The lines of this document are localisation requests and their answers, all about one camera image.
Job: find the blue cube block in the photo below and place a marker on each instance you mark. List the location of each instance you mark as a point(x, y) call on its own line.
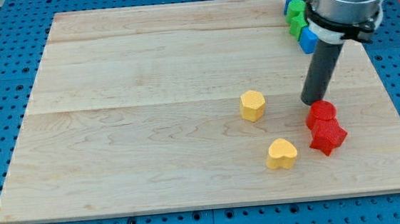
point(308, 40)

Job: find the yellow heart block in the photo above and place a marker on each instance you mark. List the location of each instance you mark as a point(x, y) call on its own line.
point(281, 154)

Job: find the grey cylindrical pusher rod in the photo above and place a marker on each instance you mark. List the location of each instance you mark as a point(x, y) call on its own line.
point(323, 62)

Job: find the black and white mounting clamp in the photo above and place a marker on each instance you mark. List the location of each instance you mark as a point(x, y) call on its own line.
point(337, 33)

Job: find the wooden board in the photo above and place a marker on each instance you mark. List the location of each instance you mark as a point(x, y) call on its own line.
point(136, 111)

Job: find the green star block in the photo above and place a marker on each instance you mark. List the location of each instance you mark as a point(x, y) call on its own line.
point(296, 25)

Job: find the red star block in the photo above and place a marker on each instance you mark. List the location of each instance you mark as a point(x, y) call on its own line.
point(327, 135)

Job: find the green circle block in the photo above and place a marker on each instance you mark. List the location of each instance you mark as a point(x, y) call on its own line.
point(293, 9)

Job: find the red circle block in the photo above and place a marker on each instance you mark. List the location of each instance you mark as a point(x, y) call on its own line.
point(320, 111)

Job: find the yellow hexagon block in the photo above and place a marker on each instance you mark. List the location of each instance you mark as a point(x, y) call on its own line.
point(252, 105)

